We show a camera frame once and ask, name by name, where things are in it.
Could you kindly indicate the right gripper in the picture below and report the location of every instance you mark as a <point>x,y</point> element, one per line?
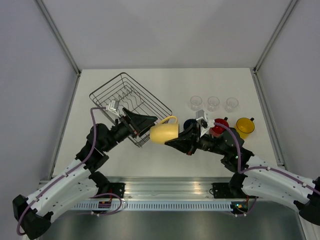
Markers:
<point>188,140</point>

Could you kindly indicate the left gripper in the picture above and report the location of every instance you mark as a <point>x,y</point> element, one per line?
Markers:
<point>135,123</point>

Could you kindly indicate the blue mug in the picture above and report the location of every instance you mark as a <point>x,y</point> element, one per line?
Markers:
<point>188,123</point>

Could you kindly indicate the pale yellow mug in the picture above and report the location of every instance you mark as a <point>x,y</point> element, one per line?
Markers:
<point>167,129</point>

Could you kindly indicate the red mug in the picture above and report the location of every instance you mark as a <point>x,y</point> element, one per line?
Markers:
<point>217,130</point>

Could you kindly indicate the clear glass cup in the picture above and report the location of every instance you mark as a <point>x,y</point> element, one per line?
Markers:
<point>196,103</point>
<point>213,103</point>
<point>232,105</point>

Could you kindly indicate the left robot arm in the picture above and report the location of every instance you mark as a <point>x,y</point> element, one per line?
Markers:
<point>81,179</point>

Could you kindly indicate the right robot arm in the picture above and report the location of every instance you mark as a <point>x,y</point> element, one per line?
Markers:
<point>252,175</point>

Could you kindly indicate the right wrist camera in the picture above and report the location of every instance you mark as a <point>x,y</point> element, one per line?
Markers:
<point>204,121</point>

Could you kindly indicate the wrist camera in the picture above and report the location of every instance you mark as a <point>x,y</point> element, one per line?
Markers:
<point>204,121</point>
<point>113,108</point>

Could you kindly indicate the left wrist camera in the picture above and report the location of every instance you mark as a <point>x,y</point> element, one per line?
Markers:
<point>113,108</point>

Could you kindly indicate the wire dish rack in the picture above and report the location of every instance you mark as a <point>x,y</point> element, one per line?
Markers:
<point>132,96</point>

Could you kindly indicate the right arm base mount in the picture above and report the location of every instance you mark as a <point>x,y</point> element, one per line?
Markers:
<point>221,190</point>

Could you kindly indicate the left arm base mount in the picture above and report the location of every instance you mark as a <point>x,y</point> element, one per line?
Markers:
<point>117,188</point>

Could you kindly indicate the right frame post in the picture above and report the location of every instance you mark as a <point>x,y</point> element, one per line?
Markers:
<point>275,34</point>

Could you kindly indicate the frame post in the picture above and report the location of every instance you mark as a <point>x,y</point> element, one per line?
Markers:
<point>57,35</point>
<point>275,34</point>

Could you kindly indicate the white slotted cable duct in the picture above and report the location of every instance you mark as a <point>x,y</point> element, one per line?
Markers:
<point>93,205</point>

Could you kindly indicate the left frame post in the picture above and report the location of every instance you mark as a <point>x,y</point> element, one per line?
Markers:
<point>57,35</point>

